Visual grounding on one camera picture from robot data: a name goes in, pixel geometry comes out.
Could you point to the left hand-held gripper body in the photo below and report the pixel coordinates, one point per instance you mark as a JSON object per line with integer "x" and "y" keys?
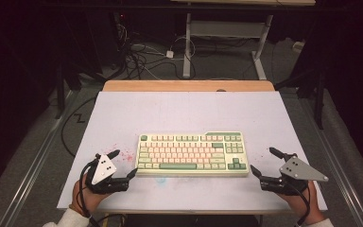
{"x": 104, "y": 168}

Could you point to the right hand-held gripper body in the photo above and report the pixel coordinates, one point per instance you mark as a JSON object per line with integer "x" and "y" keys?
{"x": 299, "y": 170}

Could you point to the cream and green keyboard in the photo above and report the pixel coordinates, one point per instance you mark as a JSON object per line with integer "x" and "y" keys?
{"x": 186, "y": 154}

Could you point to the person's left hand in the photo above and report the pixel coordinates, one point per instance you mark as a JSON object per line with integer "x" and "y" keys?
{"x": 89, "y": 200}

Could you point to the person's right hand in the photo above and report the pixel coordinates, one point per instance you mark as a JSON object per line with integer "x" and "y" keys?
{"x": 302, "y": 206}

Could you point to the black stand leg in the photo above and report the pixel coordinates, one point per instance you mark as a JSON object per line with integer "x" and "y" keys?
{"x": 60, "y": 101}

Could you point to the white table cover board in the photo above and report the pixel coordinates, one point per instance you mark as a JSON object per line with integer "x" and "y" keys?
{"x": 186, "y": 110}

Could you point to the wooden table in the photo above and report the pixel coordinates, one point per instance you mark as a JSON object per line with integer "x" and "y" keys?
{"x": 170, "y": 85}

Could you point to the small white box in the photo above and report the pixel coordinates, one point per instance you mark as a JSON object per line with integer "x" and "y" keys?
{"x": 297, "y": 46}

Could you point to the white power adapter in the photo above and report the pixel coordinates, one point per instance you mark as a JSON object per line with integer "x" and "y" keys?
{"x": 169, "y": 54}

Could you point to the aluminium floor rail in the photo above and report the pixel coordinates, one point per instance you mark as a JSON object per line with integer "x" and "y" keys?
{"x": 31, "y": 179}
{"x": 343, "y": 179}

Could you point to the white metal desk frame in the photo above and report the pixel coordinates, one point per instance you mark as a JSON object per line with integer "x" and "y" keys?
{"x": 223, "y": 29}

